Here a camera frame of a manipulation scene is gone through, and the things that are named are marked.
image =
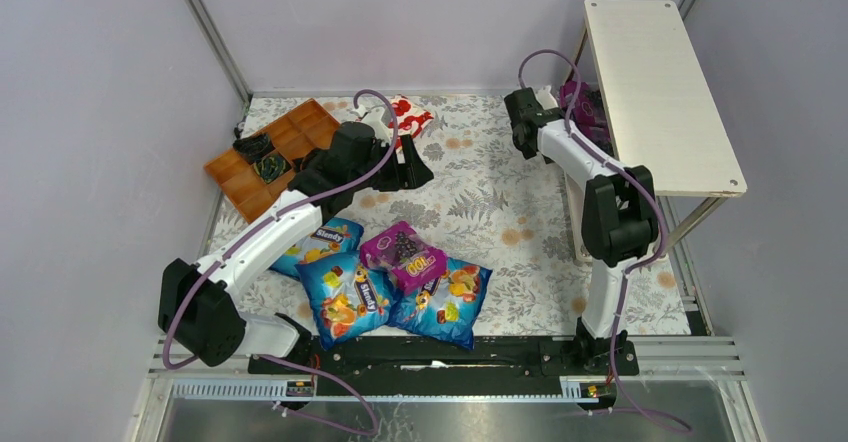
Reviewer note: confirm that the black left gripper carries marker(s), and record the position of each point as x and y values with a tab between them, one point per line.
399	169

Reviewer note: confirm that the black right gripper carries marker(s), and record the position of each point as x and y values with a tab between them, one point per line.
515	110

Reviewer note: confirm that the purple candy bag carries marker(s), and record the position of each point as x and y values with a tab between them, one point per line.
404	256
588	106
595	131

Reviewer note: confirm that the blue Slendy candy bag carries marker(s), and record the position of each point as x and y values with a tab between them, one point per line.
445	308
335	236
347	298

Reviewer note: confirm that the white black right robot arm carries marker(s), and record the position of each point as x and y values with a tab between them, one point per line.
619	214

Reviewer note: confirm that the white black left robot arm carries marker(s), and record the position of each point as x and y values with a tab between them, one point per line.
198	301

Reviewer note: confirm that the purple candy bag on shelf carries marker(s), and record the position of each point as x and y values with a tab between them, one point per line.
588	106

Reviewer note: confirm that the white wooden two-tier shelf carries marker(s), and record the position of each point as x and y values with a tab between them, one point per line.
659	107

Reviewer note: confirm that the red floral folded cloth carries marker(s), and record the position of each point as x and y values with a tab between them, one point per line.
412	118

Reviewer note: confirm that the orange wooden divider tray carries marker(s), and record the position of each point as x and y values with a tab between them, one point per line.
293	134

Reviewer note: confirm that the orange black rolled sock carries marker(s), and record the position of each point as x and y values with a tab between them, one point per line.
302	163

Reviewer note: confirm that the green black rolled sock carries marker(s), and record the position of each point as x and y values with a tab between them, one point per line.
271	167

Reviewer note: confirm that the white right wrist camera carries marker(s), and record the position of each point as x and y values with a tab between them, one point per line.
546	99

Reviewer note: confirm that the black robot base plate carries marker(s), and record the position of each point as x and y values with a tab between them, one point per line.
511	366

